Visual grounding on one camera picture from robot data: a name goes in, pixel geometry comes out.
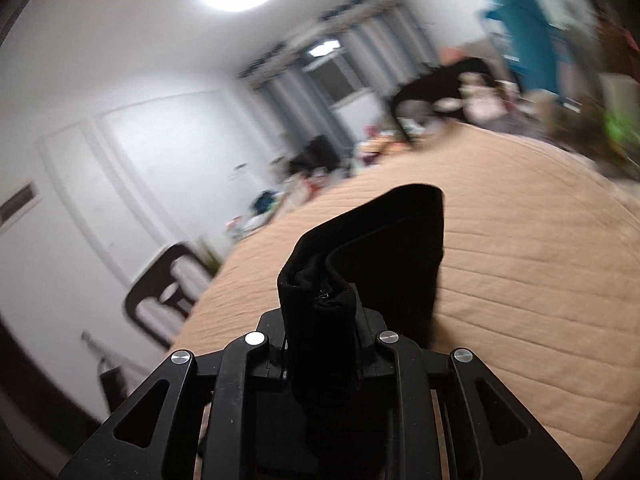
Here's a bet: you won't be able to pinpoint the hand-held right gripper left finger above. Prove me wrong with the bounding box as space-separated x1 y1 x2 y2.
60 310 287 480

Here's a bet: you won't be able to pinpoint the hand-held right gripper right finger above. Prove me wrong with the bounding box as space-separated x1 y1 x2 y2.
359 310 583 480

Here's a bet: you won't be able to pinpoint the black pants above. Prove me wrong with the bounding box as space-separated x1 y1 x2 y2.
277 183 446 411

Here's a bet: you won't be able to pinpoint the dark wooden chair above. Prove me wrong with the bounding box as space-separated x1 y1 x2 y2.
387 56 501 152
124 241 217 350

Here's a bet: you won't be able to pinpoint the metal rod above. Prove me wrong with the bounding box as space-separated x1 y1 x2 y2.
81 331 110 358

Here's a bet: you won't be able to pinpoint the dark blue bag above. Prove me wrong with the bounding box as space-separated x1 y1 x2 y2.
254 191 282 217

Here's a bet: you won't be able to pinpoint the beige quilted table cover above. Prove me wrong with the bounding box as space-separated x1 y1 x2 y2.
167 122 637 480

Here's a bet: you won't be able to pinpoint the striped curtain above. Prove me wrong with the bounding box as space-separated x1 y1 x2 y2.
345 0 437 92
239 42 353 161

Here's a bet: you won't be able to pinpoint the window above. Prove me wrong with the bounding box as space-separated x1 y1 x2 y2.
304 39 373 107

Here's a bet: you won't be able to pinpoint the green toy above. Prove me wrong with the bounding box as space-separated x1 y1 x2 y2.
602 109 640 152

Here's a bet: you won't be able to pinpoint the blue thermos jug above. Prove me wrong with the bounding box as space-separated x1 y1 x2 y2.
481 0 562 97

